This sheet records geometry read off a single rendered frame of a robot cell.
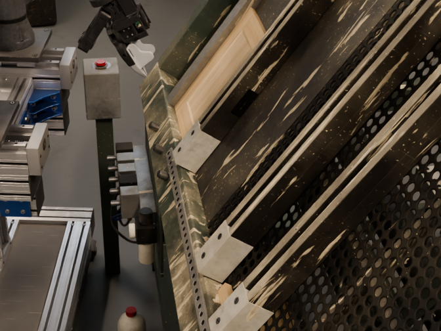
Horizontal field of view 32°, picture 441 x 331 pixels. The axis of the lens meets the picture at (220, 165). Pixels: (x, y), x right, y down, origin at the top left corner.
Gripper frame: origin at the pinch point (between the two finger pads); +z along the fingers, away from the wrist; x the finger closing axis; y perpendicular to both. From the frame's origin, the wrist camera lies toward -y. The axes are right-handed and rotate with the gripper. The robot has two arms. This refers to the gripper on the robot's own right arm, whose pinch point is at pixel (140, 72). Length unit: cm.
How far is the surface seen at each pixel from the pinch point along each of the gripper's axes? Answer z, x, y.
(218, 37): 25, 61, 7
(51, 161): 88, 155, -115
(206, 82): 33, 53, -1
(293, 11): 12.6, 27.4, 34.5
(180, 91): 36, 59, -12
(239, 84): 24.4, 24.4, 14.1
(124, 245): 108, 94, -77
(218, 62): 30, 55, 5
